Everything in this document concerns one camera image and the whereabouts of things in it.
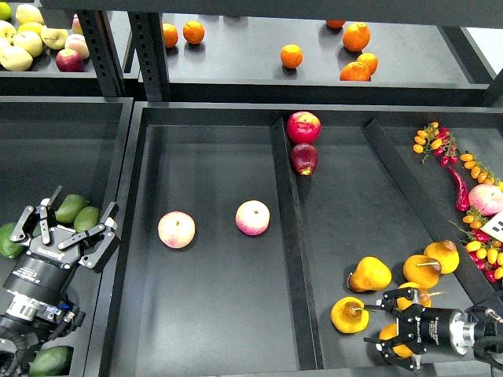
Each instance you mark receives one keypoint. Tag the black left tray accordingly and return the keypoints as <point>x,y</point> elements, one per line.
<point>77,143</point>

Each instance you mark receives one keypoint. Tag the dark avocado middle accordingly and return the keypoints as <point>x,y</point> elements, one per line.
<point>37,231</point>

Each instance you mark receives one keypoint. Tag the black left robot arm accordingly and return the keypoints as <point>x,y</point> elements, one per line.
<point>40,310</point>

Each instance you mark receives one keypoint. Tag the yellow pear left of pile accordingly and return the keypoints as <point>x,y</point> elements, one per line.
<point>371,274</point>

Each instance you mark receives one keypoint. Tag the yellow apple left edge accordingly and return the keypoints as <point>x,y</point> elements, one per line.
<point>7,31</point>

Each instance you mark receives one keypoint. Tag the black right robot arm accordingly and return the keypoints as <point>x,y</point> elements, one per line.
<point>423,329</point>

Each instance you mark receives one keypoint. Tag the pale pink peach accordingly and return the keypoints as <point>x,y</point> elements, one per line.
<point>77,43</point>

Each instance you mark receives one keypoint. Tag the red apple upper shelf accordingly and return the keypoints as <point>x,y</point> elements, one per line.
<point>69,60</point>

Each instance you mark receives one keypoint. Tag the black tray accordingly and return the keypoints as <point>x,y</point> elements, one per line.
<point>77,143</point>
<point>220,306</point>

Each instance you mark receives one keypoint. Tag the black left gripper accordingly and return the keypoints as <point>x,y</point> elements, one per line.
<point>64,247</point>

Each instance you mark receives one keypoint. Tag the yellow apple with stem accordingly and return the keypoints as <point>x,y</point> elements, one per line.
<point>54,38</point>

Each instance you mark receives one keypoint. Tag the pink apple left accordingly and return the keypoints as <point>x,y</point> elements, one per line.
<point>176,229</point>

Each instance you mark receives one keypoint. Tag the pink apple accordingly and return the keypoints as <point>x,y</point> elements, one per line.
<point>176,229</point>
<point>252,218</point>

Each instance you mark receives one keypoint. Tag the black divider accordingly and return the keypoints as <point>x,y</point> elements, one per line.
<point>304,317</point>
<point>430,191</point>

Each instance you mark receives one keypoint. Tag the cherry tomato bunch bottom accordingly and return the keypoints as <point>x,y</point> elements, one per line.
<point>484,250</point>

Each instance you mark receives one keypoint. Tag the green avocado far left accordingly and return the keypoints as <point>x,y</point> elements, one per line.
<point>8,248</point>

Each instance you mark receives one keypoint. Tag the red chili pepper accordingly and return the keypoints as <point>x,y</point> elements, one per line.
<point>462,203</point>

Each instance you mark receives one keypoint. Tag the yellow pear brown top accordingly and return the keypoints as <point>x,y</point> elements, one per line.
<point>446,253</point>

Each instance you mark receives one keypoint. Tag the yellow apple middle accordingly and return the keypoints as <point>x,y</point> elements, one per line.
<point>30,41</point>

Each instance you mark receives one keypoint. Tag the yellow pear with stem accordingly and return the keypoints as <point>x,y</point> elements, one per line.
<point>349,315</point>

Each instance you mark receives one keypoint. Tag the black centre tray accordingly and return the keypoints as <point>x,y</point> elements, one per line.
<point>220,306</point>

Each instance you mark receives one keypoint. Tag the black shelf post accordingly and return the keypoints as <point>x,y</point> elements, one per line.
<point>147,34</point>

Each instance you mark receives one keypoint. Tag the pink apple right bin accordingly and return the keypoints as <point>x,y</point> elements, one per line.
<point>487,199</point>

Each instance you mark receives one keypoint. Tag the black divider right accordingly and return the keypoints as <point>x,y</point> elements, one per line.
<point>430,191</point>

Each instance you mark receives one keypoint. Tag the yellow apple front left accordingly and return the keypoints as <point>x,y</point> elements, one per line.
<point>14,58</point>

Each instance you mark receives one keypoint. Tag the cherry tomato bunch top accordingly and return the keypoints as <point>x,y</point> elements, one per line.
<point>438,141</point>

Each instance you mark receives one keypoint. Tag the pink apple centre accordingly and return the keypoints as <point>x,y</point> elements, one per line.
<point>252,218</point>

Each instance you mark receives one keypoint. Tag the green avocado small right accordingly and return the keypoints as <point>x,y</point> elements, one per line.
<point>86,219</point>

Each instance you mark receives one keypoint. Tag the white label card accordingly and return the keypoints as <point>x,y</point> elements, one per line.
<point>494,227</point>

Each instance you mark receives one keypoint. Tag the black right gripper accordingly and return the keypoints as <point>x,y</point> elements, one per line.
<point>408,326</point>

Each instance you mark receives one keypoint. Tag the cherry tomato bunch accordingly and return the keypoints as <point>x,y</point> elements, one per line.
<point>484,250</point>
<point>438,141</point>

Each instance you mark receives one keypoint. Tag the yellow pear middle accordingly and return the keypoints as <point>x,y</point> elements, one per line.
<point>424,299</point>

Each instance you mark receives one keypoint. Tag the yellow pear bottom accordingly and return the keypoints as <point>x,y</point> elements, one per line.
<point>389,332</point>

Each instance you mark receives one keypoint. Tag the dark red apple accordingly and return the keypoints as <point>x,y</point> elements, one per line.
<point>304,159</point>

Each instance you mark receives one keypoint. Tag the bright red apple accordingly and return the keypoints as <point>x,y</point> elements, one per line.
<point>303,127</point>

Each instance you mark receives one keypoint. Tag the black divider left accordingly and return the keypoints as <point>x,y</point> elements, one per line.
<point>304,317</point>

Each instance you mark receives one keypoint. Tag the yellow lemon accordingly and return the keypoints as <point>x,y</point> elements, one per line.
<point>36,27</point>

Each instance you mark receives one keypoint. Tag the green avocado top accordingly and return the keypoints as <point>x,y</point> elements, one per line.
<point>70,208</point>

